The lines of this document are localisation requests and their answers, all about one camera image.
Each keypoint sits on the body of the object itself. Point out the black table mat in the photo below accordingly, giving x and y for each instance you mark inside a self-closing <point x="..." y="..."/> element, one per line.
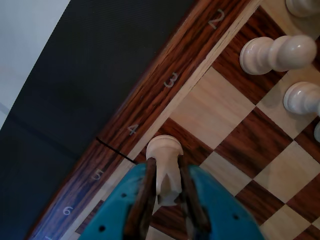
<point x="75" y="87"/>

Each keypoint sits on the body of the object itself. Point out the white chess knight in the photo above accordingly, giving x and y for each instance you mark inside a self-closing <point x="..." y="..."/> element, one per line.
<point x="166" y="160"/>

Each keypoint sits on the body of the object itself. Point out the wooden folding chessboard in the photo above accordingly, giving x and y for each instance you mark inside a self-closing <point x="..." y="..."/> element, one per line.
<point x="225" y="140"/>

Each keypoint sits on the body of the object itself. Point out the white chess rook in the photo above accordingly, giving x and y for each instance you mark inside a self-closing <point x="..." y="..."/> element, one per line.
<point x="302" y="7"/>

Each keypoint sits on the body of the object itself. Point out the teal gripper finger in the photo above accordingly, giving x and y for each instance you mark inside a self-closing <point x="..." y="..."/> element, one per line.
<point x="117" y="210"/>
<point x="220" y="215"/>

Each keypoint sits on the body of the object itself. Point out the white chess pawn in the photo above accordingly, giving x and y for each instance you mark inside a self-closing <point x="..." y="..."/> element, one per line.
<point x="317" y="132"/>
<point x="302" y="98"/>
<point x="275" y="55"/>

